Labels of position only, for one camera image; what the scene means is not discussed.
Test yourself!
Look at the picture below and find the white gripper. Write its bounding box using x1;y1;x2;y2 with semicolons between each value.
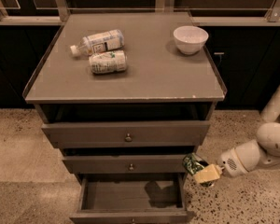
193;148;247;184

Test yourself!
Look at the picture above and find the crushed green can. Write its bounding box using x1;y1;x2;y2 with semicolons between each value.
182;153;208;176

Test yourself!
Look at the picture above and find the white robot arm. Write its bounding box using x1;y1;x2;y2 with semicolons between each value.
193;85;280;184

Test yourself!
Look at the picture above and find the grey top drawer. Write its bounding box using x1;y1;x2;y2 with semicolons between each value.
42;120;210;148

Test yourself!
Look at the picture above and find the grey drawer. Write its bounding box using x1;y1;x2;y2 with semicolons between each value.
63;155;186;174
42;120;210;148
70;174;194;224

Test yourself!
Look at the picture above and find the grey middle drawer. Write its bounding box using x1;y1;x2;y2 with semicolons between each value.
63;155;186;174

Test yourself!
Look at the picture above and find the grey bottom drawer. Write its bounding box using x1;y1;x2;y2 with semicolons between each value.
70;174;194;224

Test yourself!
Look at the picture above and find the grey drawer cabinet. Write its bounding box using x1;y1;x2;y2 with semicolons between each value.
22;11;228;224

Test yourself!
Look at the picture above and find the white green can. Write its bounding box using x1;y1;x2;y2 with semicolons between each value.
89;50;127;75

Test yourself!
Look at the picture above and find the white bowl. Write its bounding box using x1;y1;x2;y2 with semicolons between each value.
174;26;209;55

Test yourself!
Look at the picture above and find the clear plastic bottle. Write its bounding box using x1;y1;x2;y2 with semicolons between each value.
70;29;125;57

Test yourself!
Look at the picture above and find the metal window frame rail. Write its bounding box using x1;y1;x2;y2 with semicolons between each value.
0;0;280;26

